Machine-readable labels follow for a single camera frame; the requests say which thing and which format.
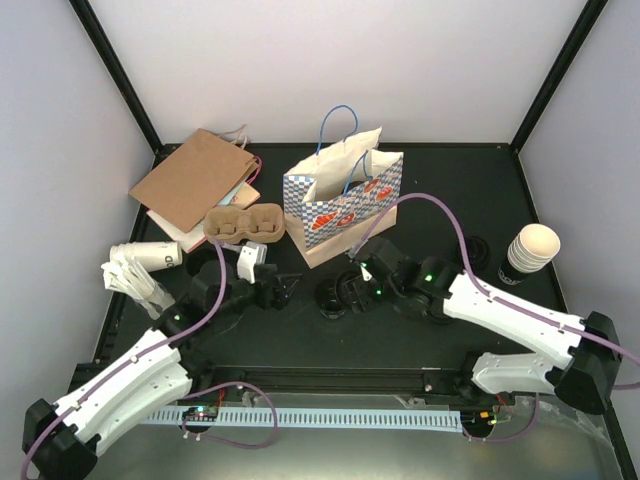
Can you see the left stack of paper cups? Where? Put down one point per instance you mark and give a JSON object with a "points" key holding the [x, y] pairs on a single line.
{"points": [[153, 256]]}

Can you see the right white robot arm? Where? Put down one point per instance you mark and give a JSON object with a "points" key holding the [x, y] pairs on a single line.
{"points": [[568, 356]]}

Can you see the light blue cable duct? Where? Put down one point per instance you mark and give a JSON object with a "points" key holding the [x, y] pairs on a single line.
{"points": [[368, 419]]}

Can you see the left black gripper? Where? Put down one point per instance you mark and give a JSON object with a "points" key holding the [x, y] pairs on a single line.
{"points": [[279, 298]]}

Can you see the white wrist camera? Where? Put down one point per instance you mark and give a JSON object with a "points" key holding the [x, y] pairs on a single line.
{"points": [[365, 274], [251, 255]]}

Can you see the stack of paper cups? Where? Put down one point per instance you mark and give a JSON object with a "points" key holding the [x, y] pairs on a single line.
{"points": [[533, 248], [153, 256]]}

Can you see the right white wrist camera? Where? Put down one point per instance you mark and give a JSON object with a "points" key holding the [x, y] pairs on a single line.
{"points": [[365, 274]]}

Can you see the small circuit board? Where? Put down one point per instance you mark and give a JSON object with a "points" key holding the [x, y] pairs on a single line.
{"points": [[201, 413]]}

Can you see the black cup under right stack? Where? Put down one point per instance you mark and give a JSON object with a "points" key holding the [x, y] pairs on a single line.
{"points": [[510, 275]]}

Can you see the right stack of paper cups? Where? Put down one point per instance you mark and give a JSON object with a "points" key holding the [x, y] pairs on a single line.
{"points": [[533, 248]]}

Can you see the loose black cup lid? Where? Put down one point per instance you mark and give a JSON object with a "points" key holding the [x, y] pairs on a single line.
{"points": [[440, 319]]}

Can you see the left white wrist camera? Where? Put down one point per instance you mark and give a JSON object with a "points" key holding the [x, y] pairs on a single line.
{"points": [[251, 255]]}

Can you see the remaining pulp cup carriers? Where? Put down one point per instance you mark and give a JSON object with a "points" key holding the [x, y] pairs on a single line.
{"points": [[260, 223]]}

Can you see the black plastic cup lid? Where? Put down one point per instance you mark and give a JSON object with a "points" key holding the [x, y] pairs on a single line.
{"points": [[351, 186]]}

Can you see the brown kraft paper bag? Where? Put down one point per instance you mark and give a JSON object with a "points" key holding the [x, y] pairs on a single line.
{"points": [[193, 179]]}

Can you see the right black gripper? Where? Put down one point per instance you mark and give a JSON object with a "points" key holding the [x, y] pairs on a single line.
{"points": [[358, 300]]}

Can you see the pink and blue paper bags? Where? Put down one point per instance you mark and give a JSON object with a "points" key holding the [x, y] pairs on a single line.
{"points": [[229, 210]]}

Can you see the blue checkered paper bag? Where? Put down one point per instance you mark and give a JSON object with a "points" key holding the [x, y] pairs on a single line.
{"points": [[321, 221]]}

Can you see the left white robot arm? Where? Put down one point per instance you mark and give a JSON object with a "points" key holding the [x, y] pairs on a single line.
{"points": [[64, 439]]}

